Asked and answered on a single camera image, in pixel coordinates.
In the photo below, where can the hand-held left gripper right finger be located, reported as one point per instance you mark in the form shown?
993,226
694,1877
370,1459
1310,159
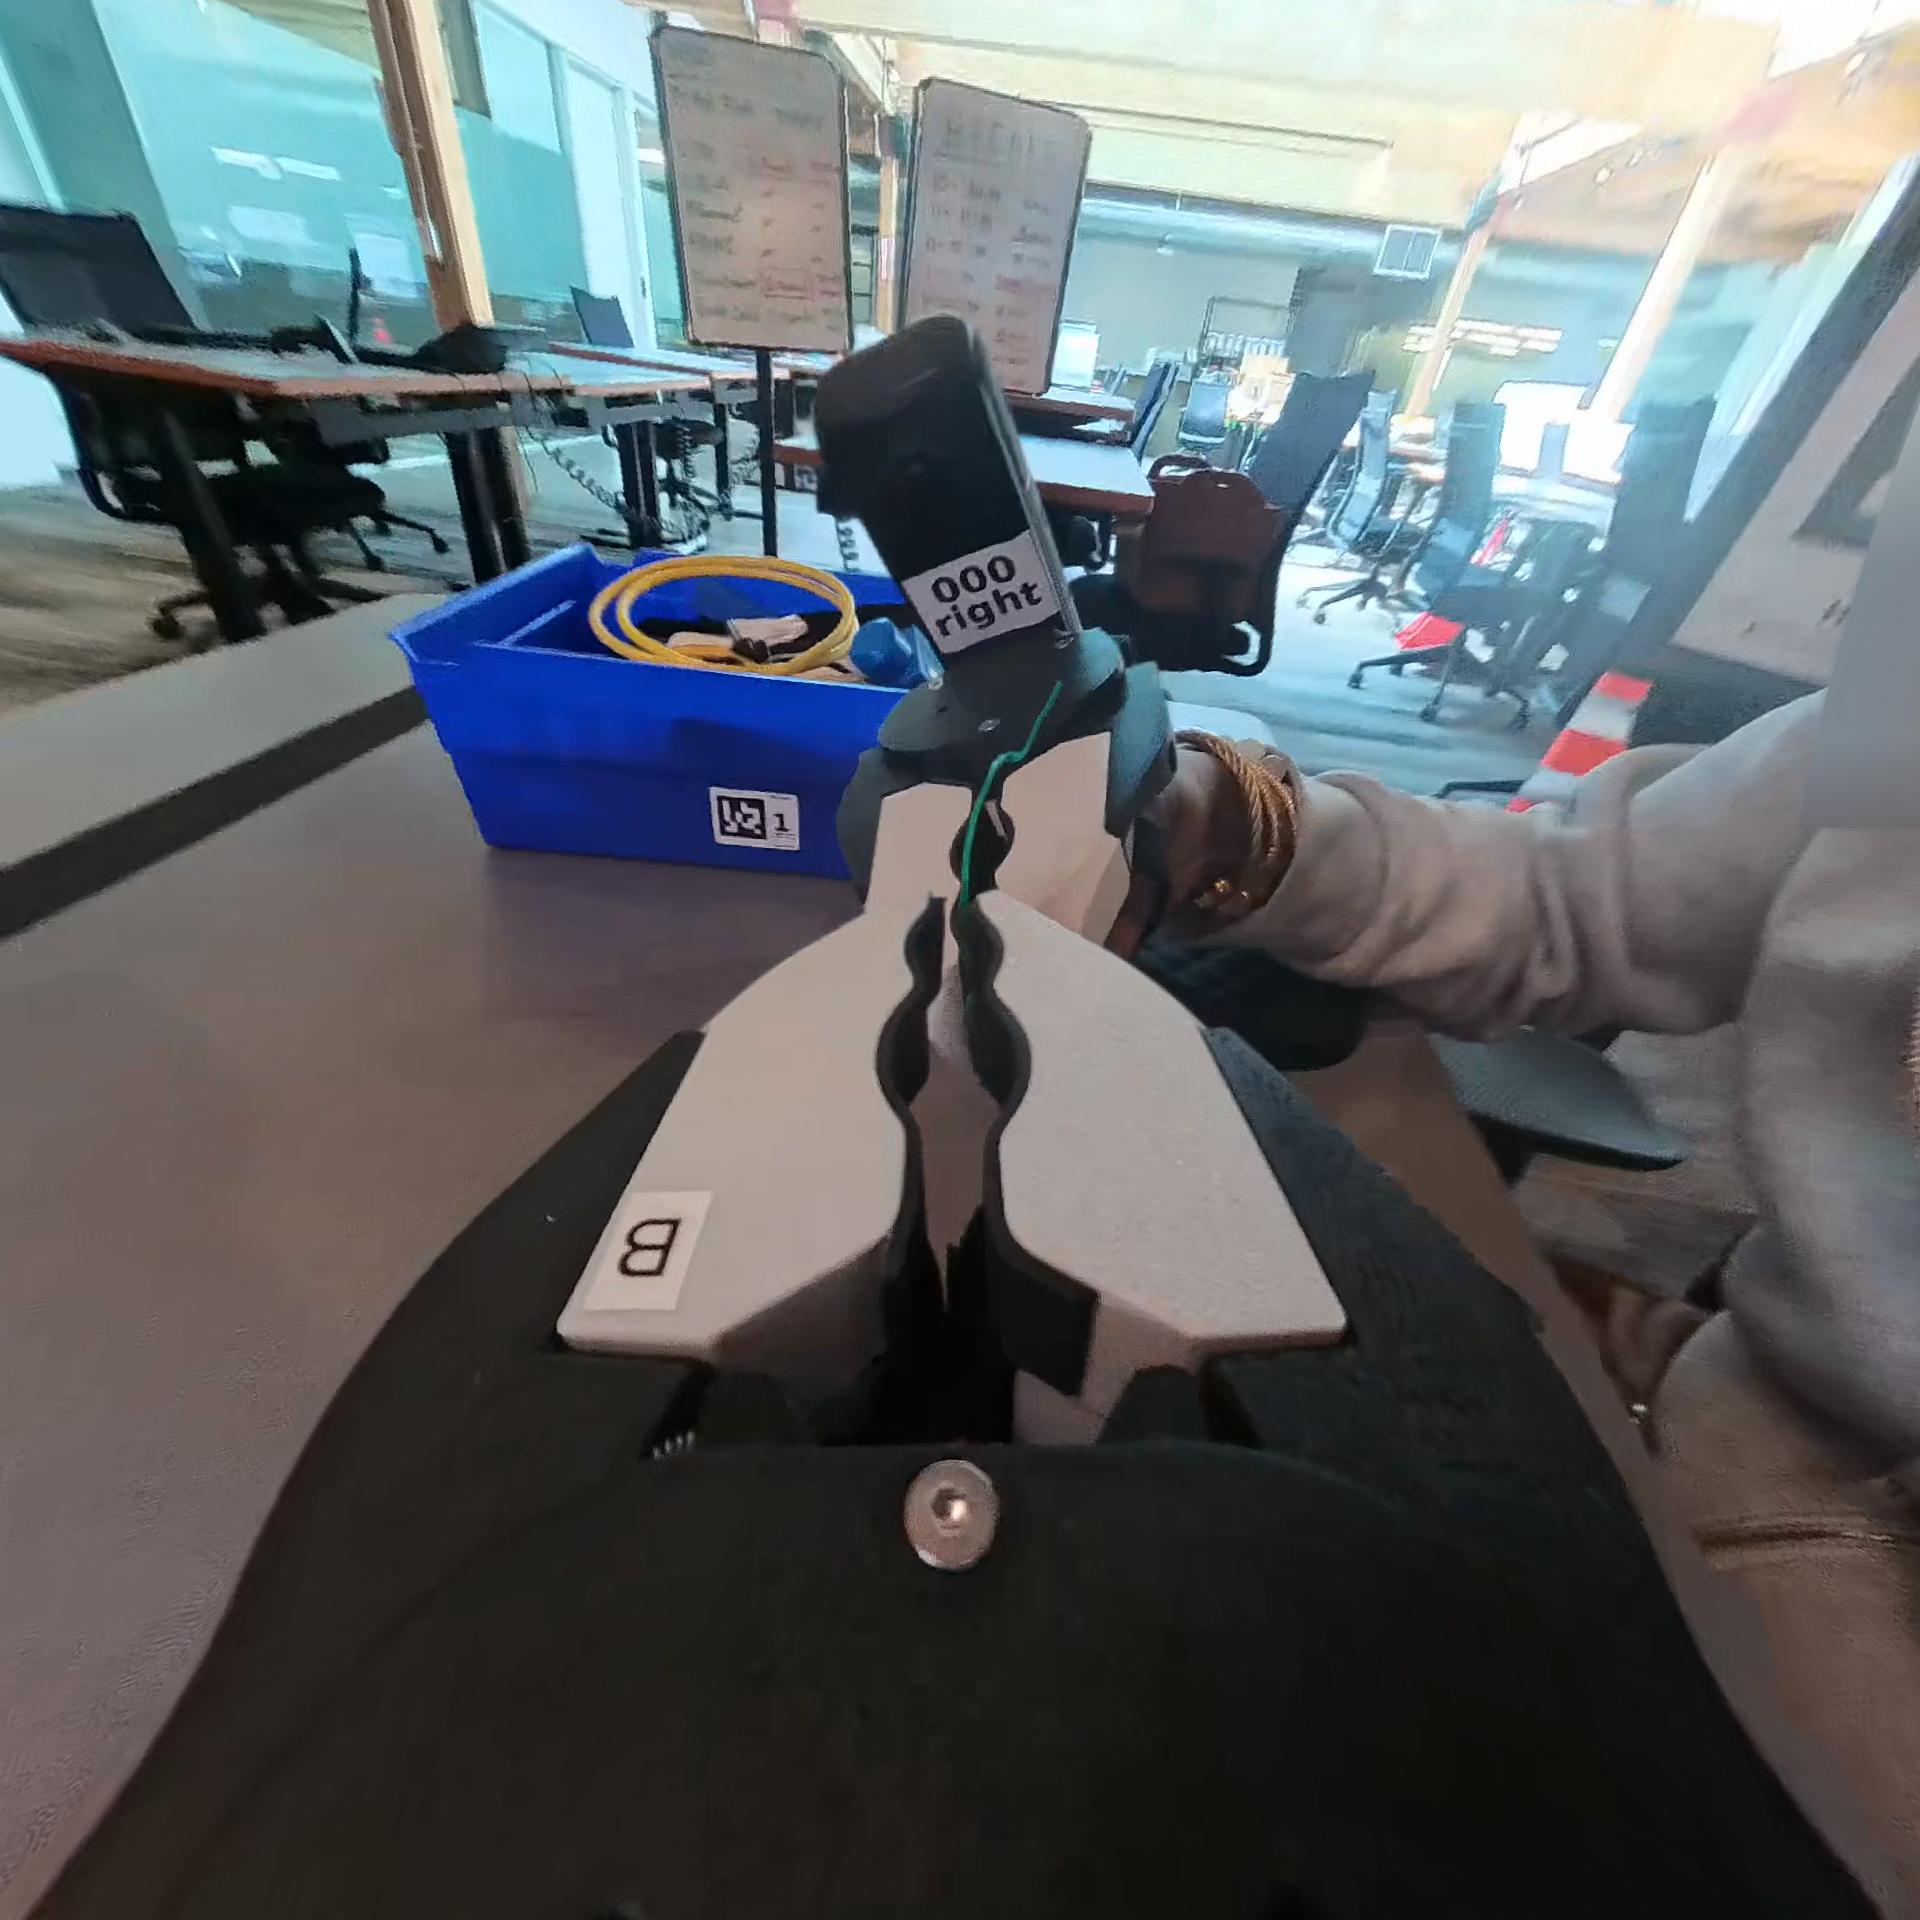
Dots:
1155,1200

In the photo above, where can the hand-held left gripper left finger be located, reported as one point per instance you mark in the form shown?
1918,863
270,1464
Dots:
764,1184

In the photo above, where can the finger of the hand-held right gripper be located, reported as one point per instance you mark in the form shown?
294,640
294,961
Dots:
1059,840
914,840

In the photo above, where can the wooden office desk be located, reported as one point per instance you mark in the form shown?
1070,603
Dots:
225,368

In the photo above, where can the blue plastic piece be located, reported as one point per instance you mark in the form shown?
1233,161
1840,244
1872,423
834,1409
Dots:
888,652

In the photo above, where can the brown leather chair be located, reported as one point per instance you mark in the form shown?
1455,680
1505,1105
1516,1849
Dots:
1201,556

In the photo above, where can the blue bin with tag label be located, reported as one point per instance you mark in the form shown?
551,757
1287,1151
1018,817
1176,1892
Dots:
600,763

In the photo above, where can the black chair armrest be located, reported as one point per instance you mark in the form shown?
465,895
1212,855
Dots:
1559,1095

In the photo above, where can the black office chair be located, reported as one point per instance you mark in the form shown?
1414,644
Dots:
89,276
1464,480

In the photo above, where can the orange traffic cone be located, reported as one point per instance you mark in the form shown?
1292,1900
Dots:
1588,735

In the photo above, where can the person's grey hoodie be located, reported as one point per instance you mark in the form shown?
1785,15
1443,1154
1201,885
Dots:
1828,1200

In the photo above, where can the large printed tag board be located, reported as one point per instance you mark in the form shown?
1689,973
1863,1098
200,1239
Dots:
1800,493

